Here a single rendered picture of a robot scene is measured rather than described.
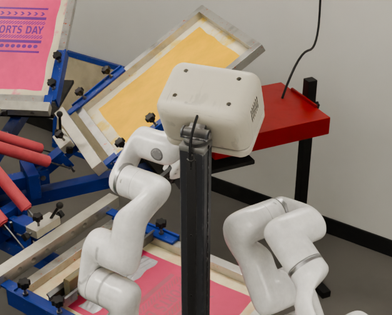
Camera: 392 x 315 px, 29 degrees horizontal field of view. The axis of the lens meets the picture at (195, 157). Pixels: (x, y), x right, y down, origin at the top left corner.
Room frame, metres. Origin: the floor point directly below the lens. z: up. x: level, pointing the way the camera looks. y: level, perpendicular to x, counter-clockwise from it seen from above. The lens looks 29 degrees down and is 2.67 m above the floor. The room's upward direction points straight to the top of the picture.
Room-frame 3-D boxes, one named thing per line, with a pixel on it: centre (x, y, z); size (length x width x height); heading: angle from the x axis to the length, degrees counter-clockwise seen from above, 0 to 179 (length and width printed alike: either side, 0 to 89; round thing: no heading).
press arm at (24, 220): (2.37, 0.62, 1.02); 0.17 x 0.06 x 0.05; 55
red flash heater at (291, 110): (3.25, -0.26, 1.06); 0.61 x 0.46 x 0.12; 115
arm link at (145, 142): (1.71, 0.12, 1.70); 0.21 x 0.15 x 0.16; 146
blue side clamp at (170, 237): (2.42, 0.20, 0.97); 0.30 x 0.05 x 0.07; 55
